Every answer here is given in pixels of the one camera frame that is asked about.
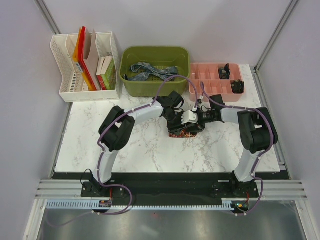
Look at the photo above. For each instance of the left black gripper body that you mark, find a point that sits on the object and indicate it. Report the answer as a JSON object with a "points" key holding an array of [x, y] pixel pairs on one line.
{"points": [[174, 122]]}

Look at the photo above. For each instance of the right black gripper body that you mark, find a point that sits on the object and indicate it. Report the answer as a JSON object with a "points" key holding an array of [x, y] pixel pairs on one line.
{"points": [[204, 117]]}

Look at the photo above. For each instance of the red patterned tie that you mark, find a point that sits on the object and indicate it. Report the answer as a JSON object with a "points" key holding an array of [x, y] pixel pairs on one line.
{"points": [[183, 135]]}

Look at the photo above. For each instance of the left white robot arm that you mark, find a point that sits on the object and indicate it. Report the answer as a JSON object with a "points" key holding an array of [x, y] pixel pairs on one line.
{"points": [[116, 130]]}

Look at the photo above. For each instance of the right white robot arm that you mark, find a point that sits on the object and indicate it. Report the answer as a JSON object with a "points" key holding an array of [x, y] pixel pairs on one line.
{"points": [[256, 128]]}

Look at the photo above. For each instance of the rolled dark tie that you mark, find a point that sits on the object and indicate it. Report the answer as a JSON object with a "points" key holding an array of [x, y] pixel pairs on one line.
{"points": [[237, 86], [224, 72]]}

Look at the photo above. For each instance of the pink divided organizer tray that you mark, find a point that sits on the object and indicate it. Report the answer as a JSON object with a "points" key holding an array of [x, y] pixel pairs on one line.
{"points": [[207, 73]]}

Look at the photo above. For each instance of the blue patterned tie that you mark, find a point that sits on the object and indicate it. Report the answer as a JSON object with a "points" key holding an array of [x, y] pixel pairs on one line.
{"points": [[144, 70]]}

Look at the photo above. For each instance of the olive green plastic bin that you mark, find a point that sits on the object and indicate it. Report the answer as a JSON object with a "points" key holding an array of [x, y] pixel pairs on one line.
{"points": [[160, 57]]}

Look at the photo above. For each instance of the green treehouse book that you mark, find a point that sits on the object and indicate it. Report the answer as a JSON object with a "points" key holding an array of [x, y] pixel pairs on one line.
{"points": [[111, 75]]}

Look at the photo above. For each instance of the red white book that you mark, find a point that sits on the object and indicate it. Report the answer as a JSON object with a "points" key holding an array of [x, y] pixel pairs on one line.
{"points": [[103, 64]]}

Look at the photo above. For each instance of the white plastic file rack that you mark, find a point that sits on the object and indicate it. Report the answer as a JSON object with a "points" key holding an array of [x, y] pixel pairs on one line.
{"points": [[74, 86]]}

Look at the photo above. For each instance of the beige folder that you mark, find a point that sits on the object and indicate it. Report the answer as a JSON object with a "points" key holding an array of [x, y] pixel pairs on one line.
{"points": [[91, 57]]}

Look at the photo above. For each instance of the orange red folder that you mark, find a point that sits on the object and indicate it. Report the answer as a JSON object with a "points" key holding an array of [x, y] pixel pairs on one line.
{"points": [[78, 58]]}

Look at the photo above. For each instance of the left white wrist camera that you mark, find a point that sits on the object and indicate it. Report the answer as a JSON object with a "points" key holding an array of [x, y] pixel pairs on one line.
{"points": [[189, 117]]}

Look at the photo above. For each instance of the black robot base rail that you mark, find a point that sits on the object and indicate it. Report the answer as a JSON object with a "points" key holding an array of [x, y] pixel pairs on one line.
{"points": [[169, 189]]}

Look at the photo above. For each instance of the white slotted cable duct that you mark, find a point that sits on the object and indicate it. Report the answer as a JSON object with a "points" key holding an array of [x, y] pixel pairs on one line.
{"points": [[99, 205]]}

